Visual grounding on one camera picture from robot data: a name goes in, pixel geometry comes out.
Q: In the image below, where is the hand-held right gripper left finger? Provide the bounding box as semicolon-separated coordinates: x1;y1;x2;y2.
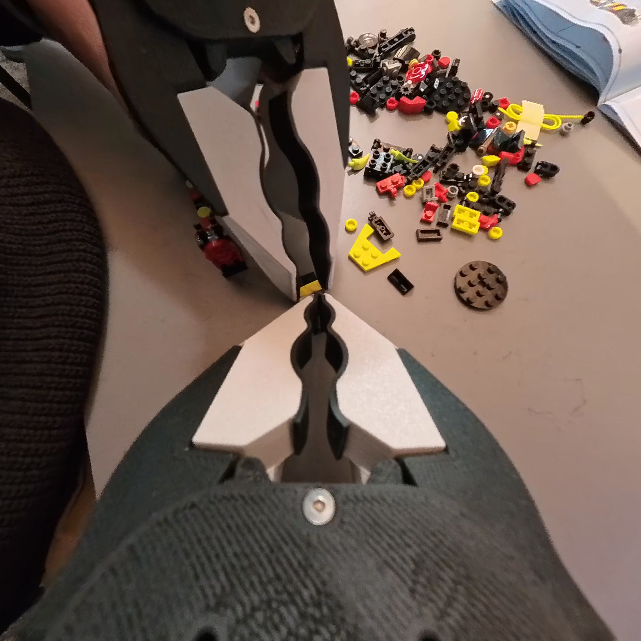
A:
192;293;321;481

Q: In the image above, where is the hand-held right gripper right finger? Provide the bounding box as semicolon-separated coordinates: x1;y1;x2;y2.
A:
322;293;446;481

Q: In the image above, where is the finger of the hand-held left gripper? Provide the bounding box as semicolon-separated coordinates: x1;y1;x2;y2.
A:
178;87;302;302
268;65;347;291

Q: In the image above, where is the long black red yellow lego assembly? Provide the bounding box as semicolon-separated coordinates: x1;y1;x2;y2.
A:
188;180;248;278

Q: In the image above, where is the pile of lego pieces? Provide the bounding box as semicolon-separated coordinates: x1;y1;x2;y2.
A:
345;25;597;246

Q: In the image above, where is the person's left forearm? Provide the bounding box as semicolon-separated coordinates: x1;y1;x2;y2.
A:
0;0;48;48

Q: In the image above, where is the yellow wedge lego plate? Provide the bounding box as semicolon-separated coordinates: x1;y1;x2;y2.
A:
348;224;401;272

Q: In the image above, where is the dark round lego plate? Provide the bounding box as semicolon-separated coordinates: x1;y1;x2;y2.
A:
454;260;509;311

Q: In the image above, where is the lego instruction booklet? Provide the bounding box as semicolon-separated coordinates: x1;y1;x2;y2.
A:
491;0;641;151

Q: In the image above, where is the person's left hand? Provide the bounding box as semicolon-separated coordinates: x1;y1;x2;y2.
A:
45;0;122;98

